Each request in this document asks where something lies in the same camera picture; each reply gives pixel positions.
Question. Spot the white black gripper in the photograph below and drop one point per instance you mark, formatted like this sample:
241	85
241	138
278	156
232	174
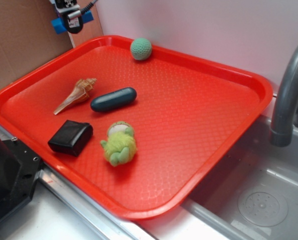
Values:
72	20

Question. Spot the blue rectangular block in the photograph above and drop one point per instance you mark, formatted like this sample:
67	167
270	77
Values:
58	24

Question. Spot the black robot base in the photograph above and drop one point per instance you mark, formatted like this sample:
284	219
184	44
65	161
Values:
19	171

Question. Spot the brown cardboard panel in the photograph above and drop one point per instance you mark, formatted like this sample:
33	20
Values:
27	38

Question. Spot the tan spiral seashell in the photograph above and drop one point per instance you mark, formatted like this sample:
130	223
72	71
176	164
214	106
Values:
80	93

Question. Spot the green textured ball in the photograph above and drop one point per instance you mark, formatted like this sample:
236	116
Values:
141	49

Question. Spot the dark teal capsule case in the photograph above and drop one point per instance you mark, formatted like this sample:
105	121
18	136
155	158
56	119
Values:
114	100

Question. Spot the black rectangular pouch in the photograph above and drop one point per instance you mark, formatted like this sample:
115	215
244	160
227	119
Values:
71	138

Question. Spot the green fuzzy frog toy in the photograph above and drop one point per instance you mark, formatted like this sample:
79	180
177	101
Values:
120	146

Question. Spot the red plastic tray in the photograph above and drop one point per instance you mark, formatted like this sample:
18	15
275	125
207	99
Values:
188	113

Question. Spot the grey curved faucet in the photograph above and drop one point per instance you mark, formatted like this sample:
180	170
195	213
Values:
285	114

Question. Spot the grey plastic sink basin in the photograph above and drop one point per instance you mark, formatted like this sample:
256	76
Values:
252	161

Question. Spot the sink drain cover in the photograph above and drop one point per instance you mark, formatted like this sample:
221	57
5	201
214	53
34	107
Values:
262	207

